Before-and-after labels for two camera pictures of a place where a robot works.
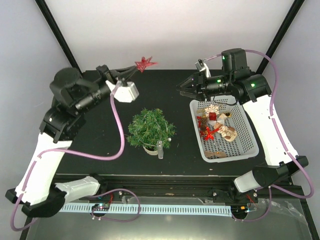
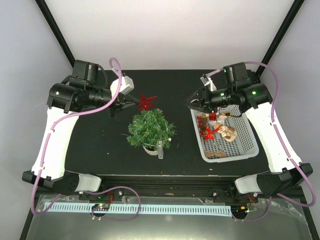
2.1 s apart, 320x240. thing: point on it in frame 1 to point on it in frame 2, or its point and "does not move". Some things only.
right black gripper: [201, 86] to [205, 101]
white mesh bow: [220, 120] does not move
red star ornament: [142, 65] to [146, 103]
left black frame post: [58, 36] does not move
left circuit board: [101, 207] does not move
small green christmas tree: [148, 127] does not move
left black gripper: [113, 75] to [119, 103]
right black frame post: [280, 34] does not move
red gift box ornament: [212, 116] does not move
